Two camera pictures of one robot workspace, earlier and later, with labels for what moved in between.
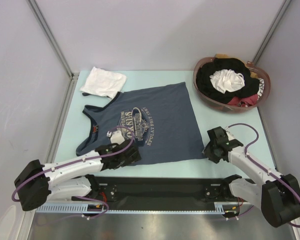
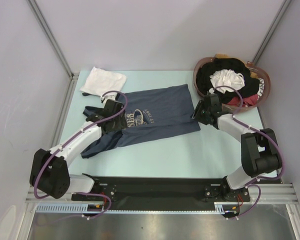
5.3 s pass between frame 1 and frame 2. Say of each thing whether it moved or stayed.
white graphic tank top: stayed
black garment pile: stayed
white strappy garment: stayed
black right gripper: moved
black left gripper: moved
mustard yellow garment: stayed
